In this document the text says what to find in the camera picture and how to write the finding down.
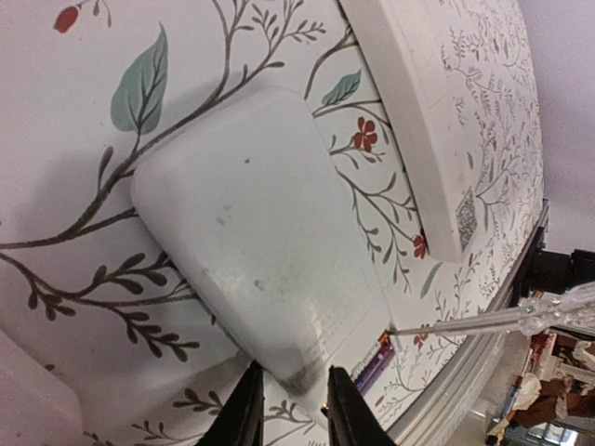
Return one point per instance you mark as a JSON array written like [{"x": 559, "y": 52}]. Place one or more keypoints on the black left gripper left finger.
[{"x": 240, "y": 421}]

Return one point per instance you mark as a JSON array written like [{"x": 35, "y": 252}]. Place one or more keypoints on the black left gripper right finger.
[{"x": 350, "y": 420}]

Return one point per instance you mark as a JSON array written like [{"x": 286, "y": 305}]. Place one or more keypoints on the white remote control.
[{"x": 250, "y": 208}]

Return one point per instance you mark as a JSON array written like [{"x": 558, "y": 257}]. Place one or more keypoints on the clear plastic screwdriver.
[{"x": 574, "y": 308}]

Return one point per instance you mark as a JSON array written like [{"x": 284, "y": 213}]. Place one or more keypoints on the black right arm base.
[{"x": 556, "y": 273}]

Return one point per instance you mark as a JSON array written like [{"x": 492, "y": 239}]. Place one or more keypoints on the white remote with logo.
[{"x": 36, "y": 407}]

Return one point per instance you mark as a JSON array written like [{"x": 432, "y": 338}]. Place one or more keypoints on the white remote with QR label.
[{"x": 401, "y": 47}]

